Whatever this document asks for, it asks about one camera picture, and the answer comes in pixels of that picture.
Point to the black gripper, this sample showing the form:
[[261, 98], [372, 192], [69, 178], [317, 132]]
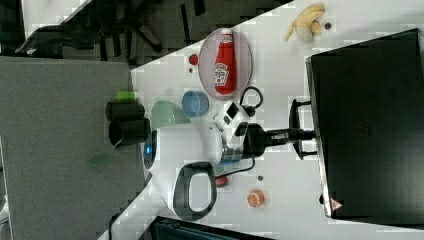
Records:
[[255, 139]]

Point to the black toaster oven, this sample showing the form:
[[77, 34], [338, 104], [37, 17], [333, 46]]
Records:
[[367, 110]]

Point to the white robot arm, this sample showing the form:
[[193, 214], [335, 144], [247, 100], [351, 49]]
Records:
[[175, 154]]

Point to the orange slice toy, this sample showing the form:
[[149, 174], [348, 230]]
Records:
[[255, 198]]

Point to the red tomato toy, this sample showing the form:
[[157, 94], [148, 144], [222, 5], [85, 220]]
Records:
[[221, 182]]

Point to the red ketchup bottle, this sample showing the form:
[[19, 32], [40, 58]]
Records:
[[225, 78]]

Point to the grey round plate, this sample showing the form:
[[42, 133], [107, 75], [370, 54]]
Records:
[[207, 58]]

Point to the peeled banana toy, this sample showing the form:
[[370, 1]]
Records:
[[306, 25]]

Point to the small red toy fruit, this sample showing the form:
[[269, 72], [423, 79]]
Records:
[[193, 59]]

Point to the green mug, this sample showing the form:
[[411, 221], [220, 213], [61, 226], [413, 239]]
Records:
[[165, 113]]

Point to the dark blue bin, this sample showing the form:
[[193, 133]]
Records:
[[164, 228]]

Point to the black cylinder lower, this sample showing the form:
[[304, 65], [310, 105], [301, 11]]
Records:
[[129, 132]]

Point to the black cylinder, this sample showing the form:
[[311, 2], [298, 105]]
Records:
[[119, 111], [129, 132]]

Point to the black cylinder upper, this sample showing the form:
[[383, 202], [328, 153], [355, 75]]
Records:
[[119, 111]]

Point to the black office chair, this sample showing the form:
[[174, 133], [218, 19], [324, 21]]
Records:
[[81, 24]]

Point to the grey partition panel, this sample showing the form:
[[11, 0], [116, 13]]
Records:
[[52, 123]]

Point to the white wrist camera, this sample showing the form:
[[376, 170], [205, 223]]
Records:
[[231, 115]]

